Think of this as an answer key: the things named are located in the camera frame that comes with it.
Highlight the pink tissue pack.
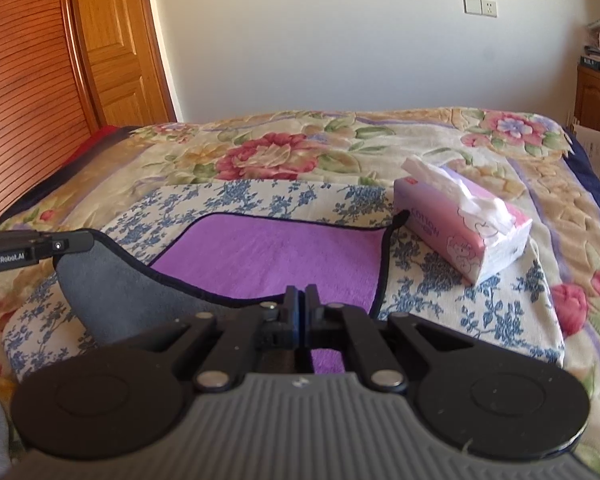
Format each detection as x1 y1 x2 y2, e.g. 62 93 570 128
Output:
393 155 533 286

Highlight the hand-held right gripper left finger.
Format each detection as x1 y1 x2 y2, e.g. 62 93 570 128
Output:
117 285 301 393

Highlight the white blue-flowered cloth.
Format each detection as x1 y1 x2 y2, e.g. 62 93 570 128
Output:
2 180 566 386

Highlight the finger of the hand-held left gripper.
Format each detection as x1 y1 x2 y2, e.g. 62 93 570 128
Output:
69 229 96 257

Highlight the wooden cabinet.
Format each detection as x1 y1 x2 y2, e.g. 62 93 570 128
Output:
573 64 600 137

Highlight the white cardboard sheet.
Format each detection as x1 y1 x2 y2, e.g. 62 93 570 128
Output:
572 121 600 182

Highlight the dark blue bed sheet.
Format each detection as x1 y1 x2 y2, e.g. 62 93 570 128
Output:
564 127 600 247

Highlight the slatted wooden headboard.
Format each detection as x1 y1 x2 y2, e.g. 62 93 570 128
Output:
0 0 102 232

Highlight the floral blanket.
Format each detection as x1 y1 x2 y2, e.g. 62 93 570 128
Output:
0 106 600 480

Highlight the red cloth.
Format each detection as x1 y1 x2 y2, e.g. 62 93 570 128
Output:
55 126 137 173

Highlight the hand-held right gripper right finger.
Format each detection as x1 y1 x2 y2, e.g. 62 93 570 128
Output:
304 284 485 393

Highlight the purple and grey towel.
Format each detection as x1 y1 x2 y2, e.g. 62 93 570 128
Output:
55 210 412 376

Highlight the wooden door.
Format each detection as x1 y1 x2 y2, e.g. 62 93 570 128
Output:
69 0 177 128

